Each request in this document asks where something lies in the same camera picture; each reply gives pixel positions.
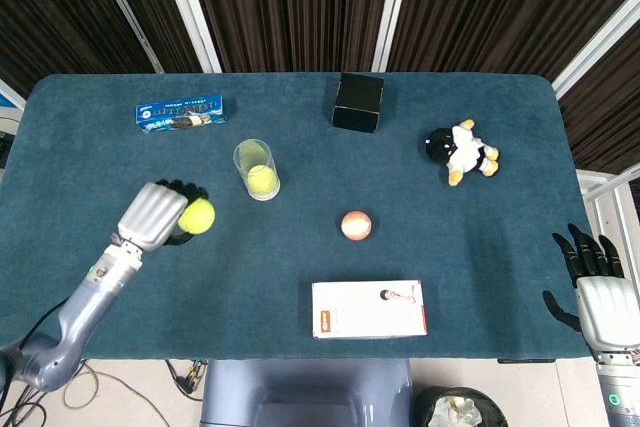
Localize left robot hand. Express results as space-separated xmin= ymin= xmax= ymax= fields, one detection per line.
xmin=116 ymin=178 xmax=210 ymax=253

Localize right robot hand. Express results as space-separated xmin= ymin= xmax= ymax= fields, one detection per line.
xmin=542 ymin=223 xmax=640 ymax=354

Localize yellow tennis ball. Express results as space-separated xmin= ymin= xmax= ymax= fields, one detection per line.
xmin=177 ymin=198 xmax=217 ymax=235

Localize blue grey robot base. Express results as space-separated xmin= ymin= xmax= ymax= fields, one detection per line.
xmin=199 ymin=358 xmax=414 ymax=427

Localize clear plastic cup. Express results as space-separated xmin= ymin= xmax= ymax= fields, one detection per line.
xmin=232 ymin=138 xmax=282 ymax=202

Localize tennis ball inside tube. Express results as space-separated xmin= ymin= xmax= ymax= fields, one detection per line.
xmin=246 ymin=164 xmax=279 ymax=199

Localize orange pink ball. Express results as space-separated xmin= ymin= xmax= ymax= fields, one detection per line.
xmin=340 ymin=210 xmax=373 ymax=242

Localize blue biscuit box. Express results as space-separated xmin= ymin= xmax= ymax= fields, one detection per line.
xmin=135 ymin=93 xmax=229 ymax=135

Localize white metal rack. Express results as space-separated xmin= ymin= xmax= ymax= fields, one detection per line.
xmin=574 ymin=166 xmax=640 ymax=253

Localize teal table cloth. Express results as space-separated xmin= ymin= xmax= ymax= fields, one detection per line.
xmin=0 ymin=71 xmax=596 ymax=361

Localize black trash bin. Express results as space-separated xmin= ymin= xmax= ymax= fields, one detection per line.
xmin=412 ymin=385 xmax=509 ymax=427

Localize penguin plush toy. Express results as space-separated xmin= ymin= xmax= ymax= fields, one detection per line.
xmin=425 ymin=119 xmax=501 ymax=188

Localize white red carton box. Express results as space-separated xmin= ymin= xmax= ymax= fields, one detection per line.
xmin=311 ymin=279 xmax=429 ymax=340

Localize black cardboard box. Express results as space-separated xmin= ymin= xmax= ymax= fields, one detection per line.
xmin=331 ymin=72 xmax=385 ymax=134

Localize floor cables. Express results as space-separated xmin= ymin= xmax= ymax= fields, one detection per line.
xmin=0 ymin=358 xmax=209 ymax=427

